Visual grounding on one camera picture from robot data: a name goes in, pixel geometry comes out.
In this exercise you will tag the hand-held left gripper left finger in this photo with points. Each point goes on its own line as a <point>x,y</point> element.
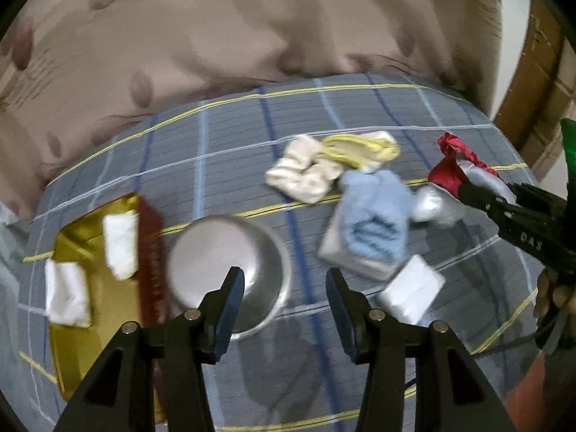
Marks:
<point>227,319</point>

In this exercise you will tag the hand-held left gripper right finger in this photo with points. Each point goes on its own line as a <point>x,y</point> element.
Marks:
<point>344,324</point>

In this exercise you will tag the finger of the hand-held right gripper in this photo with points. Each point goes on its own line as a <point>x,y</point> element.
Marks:
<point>535,194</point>
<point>481,200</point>

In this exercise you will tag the red satin scrunchie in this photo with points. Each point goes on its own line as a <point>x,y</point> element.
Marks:
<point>450,171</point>

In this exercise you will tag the silver satin cloth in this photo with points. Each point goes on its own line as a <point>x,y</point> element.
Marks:
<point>434,209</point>

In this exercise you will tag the large white cloth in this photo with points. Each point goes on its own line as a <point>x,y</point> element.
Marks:
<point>342,252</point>

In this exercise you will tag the white square pad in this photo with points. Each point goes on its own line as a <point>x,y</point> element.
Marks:
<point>411,290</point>

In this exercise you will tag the light blue towel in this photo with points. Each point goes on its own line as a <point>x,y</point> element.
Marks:
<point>373,216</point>

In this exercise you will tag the gold tin box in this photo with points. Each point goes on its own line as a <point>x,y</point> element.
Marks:
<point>85,351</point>

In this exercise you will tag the person's right hand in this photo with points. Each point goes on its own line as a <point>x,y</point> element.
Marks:
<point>555,294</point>

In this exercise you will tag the green plastic bag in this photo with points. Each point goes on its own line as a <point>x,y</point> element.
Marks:
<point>570,148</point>

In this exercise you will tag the metal bowl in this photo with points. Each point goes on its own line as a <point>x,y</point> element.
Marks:
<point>225,256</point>

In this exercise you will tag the brown cardboard box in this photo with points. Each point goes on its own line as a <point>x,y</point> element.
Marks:
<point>537,99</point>

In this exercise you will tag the yellow sock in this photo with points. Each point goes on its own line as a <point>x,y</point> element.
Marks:
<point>355,150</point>

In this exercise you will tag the cream sock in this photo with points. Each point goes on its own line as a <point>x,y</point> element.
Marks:
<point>301,173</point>

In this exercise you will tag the beige printed curtain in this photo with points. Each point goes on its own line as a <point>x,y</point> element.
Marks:
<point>225,31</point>

